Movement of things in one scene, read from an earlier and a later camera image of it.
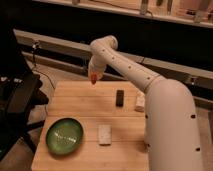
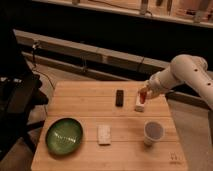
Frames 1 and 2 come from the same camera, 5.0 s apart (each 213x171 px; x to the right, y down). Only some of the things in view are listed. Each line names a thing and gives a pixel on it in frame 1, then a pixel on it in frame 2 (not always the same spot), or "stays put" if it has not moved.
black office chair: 19,96 stays put
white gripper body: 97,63 → 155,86
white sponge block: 104,134 stays put
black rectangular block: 119,98 stays put
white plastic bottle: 140,102 stays put
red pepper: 94,78 → 142,95
